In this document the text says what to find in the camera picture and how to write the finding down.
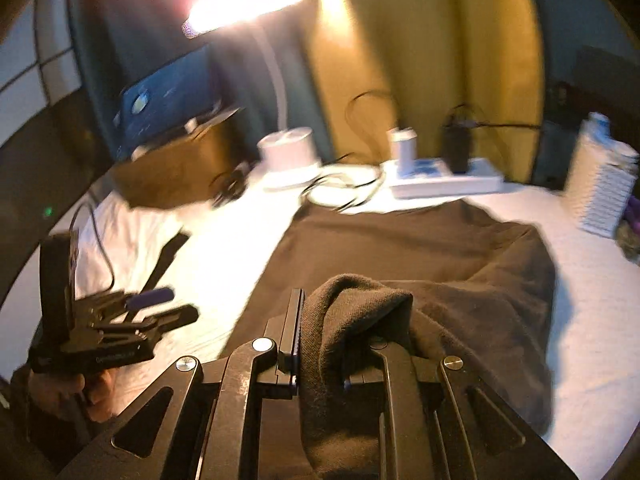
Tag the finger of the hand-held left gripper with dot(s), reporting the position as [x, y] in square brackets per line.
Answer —
[295, 330]
[150, 299]
[175, 316]

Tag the person's left hand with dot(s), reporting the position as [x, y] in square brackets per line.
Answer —
[100, 395]

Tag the white desk lamp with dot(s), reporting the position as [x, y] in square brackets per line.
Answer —
[290, 155]

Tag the tablet with dark screen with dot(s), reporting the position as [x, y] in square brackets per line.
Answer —
[165, 95]

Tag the white charger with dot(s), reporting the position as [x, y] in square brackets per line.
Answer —
[402, 152]

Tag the blue and white tube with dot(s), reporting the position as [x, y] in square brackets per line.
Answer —
[597, 122]

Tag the purple cloth item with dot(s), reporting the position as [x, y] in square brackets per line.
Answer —
[634, 210]

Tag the brown cardboard box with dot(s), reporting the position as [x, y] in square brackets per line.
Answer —
[170, 170]

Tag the white textured table cover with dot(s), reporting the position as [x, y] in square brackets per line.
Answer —
[590, 310]

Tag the yellow curtain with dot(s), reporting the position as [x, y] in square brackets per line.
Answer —
[425, 35]

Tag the dark t-shirt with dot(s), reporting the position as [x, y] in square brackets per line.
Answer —
[400, 260]

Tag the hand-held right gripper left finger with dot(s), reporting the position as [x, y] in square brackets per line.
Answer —
[295, 330]

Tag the dark window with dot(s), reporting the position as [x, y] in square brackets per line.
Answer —
[590, 10]

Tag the small black clip object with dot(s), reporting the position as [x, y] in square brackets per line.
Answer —
[232, 182]

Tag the black charger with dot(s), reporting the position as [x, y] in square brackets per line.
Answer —
[456, 150]

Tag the white slatted basket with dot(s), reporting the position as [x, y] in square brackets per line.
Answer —
[597, 195]

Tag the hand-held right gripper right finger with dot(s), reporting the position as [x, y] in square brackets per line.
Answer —
[395, 385]

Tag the white power strip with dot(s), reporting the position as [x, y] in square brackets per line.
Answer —
[450, 182]

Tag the white pillow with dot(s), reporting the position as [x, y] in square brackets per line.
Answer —
[125, 230]

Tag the dark teal curtain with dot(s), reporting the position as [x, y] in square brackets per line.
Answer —
[125, 20]

